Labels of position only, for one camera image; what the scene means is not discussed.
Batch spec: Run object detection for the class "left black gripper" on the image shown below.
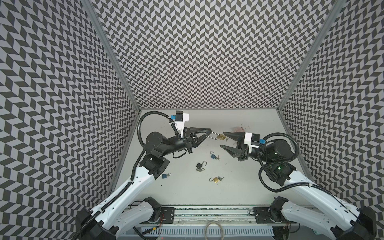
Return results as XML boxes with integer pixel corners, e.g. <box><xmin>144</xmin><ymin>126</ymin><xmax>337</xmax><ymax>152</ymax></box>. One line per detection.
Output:
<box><xmin>159</xmin><ymin>126</ymin><xmax>212</xmax><ymax>157</ymax></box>

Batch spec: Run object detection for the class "long shackle brass padlock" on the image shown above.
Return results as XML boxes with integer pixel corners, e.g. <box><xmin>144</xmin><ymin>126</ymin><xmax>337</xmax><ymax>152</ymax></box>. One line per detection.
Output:
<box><xmin>208</xmin><ymin>133</ymin><xmax>228</xmax><ymax>141</ymax></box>

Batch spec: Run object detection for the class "small brass padlock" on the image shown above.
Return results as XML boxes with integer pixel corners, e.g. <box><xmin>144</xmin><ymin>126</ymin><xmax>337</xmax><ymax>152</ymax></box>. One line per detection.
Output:
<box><xmin>209</xmin><ymin>177</ymin><xmax>224</xmax><ymax>183</ymax></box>

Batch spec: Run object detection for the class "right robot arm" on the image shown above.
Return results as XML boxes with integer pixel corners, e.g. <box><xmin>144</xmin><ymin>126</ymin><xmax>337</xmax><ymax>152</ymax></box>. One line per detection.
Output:
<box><xmin>221</xmin><ymin>132</ymin><xmax>377</xmax><ymax>240</ymax></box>

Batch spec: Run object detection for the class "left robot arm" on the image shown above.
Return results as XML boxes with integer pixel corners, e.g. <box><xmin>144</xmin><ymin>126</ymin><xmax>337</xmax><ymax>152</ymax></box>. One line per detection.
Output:
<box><xmin>72</xmin><ymin>111</ymin><xmax>213</xmax><ymax>240</ymax></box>

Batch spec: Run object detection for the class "blue padlock centre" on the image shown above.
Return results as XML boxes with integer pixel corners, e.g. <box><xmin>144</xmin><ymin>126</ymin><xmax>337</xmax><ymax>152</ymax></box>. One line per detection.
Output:
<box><xmin>210</xmin><ymin>151</ymin><xmax>220</xmax><ymax>160</ymax></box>

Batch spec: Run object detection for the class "blue padlock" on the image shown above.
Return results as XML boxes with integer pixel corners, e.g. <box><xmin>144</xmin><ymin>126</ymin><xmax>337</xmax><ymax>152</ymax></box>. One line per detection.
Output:
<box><xmin>162</xmin><ymin>173</ymin><xmax>171</xmax><ymax>179</ymax></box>
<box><xmin>210</xmin><ymin>151</ymin><xmax>220</xmax><ymax>160</ymax></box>

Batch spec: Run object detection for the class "black padlock with keys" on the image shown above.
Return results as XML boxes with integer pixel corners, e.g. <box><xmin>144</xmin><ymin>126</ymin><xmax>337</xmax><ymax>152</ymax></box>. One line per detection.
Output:
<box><xmin>196</xmin><ymin>161</ymin><xmax>207</xmax><ymax>173</ymax></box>

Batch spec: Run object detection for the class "blue padlock left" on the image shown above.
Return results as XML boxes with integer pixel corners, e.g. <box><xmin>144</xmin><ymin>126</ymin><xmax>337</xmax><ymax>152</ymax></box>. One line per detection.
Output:
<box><xmin>162</xmin><ymin>173</ymin><xmax>171</xmax><ymax>179</ymax></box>

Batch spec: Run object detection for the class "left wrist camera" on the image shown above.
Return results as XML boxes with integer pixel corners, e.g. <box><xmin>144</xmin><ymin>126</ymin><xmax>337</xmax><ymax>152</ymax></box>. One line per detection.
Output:
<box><xmin>171</xmin><ymin>111</ymin><xmax>190</xmax><ymax>138</ymax></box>

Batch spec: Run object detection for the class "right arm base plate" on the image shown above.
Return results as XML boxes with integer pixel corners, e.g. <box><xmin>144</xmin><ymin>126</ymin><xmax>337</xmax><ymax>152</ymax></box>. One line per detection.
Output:
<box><xmin>248</xmin><ymin>207</ymin><xmax>296</xmax><ymax>224</ymax></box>

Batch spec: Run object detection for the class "grey cable loop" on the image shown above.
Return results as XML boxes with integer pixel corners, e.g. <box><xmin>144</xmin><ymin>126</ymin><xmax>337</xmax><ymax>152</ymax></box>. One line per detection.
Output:
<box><xmin>203</xmin><ymin>220</ymin><xmax>225</xmax><ymax>240</ymax></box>

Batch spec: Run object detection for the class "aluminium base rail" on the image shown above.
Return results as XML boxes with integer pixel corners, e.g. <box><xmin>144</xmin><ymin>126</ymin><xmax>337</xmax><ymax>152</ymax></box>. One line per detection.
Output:
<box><xmin>119</xmin><ymin>203</ymin><xmax>346</xmax><ymax>240</ymax></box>

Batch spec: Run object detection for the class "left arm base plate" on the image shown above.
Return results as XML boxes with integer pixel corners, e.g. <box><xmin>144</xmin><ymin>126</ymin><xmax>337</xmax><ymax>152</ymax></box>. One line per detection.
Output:
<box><xmin>143</xmin><ymin>207</ymin><xmax>176</xmax><ymax>225</ymax></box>

